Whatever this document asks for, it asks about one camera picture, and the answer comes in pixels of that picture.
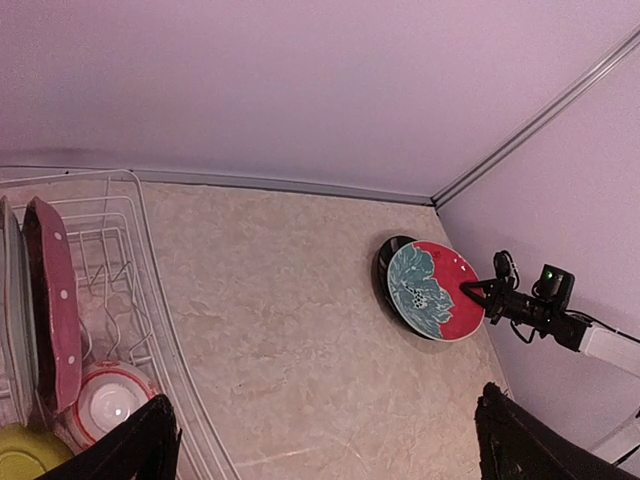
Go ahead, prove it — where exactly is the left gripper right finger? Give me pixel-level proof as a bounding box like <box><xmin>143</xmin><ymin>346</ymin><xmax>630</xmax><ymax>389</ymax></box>
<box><xmin>475</xmin><ymin>382</ymin><xmax>634</xmax><ymax>480</ymax></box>

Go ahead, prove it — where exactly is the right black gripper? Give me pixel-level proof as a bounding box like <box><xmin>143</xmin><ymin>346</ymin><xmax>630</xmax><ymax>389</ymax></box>
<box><xmin>459</xmin><ymin>279</ymin><xmax>590</xmax><ymax>350</ymax></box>

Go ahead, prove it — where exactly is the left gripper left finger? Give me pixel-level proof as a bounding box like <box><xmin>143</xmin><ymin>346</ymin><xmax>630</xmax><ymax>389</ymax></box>
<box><xmin>41</xmin><ymin>394</ymin><xmax>182</xmax><ymax>480</ymax></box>

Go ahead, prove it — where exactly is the red floral plate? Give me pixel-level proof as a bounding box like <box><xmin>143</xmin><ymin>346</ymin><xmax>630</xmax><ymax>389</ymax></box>
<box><xmin>387</xmin><ymin>240</ymin><xmax>484</xmax><ymax>342</ymax></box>

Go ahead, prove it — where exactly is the black striped plate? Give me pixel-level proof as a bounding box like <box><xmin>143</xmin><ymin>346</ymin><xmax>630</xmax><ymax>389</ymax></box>
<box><xmin>371</xmin><ymin>235</ymin><xmax>435</xmax><ymax>342</ymax></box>

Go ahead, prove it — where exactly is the light teal plate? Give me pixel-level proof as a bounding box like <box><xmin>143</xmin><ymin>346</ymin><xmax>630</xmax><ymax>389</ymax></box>
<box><xmin>1</xmin><ymin>197</ymin><xmax>39</xmax><ymax>426</ymax></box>

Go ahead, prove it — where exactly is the pink polka dot dish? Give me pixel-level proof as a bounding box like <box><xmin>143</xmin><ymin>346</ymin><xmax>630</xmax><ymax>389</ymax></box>
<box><xmin>22</xmin><ymin>196</ymin><xmax>83</xmax><ymax>417</ymax></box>

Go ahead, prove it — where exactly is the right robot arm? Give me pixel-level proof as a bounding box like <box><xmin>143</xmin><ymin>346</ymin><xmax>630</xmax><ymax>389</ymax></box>
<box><xmin>460</xmin><ymin>279</ymin><xmax>639</xmax><ymax>377</ymax></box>

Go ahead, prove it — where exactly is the red white patterned bowl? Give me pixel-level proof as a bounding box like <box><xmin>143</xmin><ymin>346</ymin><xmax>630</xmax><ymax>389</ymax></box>
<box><xmin>65</xmin><ymin>360</ymin><xmax>160</xmax><ymax>449</ymax></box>

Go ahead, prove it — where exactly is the green cup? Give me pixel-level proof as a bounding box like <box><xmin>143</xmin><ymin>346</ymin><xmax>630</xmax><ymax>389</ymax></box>
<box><xmin>1</xmin><ymin>424</ymin><xmax>74</xmax><ymax>479</ymax></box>

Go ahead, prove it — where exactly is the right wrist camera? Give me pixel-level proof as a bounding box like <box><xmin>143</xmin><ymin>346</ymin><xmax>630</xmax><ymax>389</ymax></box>
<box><xmin>492</xmin><ymin>249</ymin><xmax>576</xmax><ymax>311</ymax></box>

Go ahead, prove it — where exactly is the white wire dish rack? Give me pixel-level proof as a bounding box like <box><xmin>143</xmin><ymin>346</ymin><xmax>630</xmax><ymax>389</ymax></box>
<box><xmin>1</xmin><ymin>170</ymin><xmax>239</xmax><ymax>479</ymax></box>

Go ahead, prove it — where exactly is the right aluminium corner post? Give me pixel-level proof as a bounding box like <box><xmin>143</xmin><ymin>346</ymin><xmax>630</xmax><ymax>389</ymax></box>
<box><xmin>430</xmin><ymin>25</ymin><xmax>639</xmax><ymax>210</ymax></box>

